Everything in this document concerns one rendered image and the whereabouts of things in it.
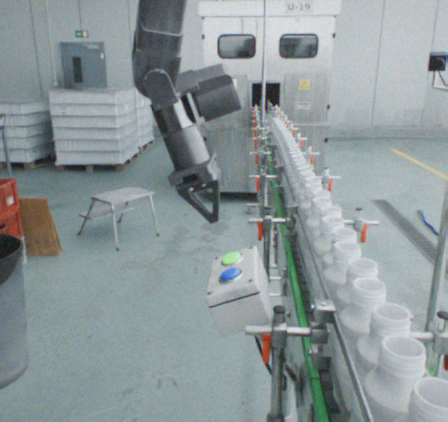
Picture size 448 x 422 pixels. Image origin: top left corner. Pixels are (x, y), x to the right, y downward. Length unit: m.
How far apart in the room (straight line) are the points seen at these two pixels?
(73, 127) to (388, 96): 6.93
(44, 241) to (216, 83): 3.20
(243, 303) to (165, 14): 0.39
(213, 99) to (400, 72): 10.18
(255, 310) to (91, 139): 6.21
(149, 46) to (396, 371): 0.45
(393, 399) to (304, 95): 4.44
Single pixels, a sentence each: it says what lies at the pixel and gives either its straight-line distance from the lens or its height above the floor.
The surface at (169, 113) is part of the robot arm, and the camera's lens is 0.63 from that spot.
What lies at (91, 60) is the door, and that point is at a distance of 10.85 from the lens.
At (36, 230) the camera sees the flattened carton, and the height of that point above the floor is 0.23.
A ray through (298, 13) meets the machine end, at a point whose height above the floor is 1.98.
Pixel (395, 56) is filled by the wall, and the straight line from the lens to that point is 10.72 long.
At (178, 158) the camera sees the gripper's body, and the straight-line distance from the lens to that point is 0.64.
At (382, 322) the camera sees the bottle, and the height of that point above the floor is 1.16.
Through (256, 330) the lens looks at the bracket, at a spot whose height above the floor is 1.08.
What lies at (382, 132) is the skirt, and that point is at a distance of 10.73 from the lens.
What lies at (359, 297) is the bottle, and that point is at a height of 1.15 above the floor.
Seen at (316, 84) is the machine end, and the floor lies 1.30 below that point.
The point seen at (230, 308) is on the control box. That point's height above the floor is 1.08.
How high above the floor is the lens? 1.40
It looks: 17 degrees down
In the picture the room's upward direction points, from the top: straight up
